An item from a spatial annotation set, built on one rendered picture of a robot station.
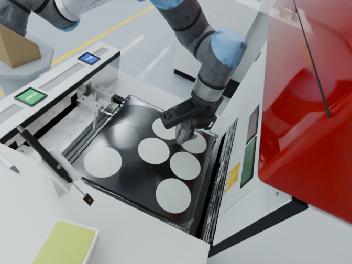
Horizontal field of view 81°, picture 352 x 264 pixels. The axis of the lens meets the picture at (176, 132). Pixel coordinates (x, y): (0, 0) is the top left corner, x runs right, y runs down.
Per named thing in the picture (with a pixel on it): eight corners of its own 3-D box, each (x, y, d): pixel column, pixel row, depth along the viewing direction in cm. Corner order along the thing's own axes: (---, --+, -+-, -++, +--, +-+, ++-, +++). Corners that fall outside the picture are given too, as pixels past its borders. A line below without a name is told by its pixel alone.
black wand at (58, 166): (12, 130, 30) (17, 129, 30) (20, 123, 31) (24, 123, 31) (87, 205, 42) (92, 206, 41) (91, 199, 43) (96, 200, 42)
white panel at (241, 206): (236, 98, 111) (285, 22, 82) (197, 263, 55) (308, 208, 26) (231, 96, 111) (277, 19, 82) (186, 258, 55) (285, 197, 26)
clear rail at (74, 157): (132, 97, 79) (132, 94, 78) (62, 175, 53) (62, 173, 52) (128, 96, 79) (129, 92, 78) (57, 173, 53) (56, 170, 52)
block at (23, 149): (52, 162, 55) (50, 156, 53) (42, 172, 53) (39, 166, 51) (25, 150, 56) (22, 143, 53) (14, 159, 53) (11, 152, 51)
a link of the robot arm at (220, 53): (232, 24, 46) (258, 45, 43) (212, 66, 54) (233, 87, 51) (206, 23, 42) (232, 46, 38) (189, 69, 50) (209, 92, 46)
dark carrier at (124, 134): (214, 138, 76) (215, 136, 76) (187, 228, 52) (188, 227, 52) (130, 98, 77) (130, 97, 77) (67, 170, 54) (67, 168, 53)
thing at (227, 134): (223, 139, 84) (234, 123, 77) (194, 253, 53) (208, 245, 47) (219, 137, 84) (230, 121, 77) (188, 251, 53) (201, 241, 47)
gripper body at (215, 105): (209, 132, 62) (228, 102, 54) (184, 135, 59) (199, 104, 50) (199, 113, 66) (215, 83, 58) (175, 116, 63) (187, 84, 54)
